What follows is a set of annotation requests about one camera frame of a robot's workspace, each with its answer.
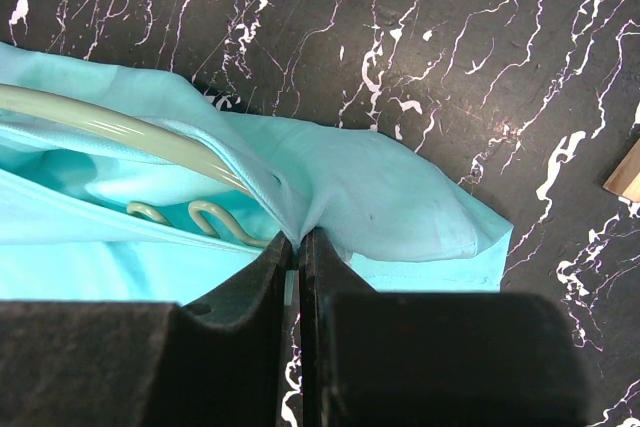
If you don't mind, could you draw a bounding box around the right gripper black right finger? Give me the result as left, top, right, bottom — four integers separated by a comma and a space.
299, 229, 590, 426

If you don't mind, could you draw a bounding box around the wooden clothes rack frame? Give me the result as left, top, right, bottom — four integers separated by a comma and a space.
603, 141, 640, 203

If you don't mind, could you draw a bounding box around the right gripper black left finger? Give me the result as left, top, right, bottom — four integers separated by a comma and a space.
1, 235, 293, 426

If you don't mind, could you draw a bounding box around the teal t shirt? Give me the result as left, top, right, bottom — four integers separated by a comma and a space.
1, 45, 512, 304

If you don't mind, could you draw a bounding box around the green plastic hanger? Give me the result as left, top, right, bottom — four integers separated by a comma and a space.
1, 83, 270, 248

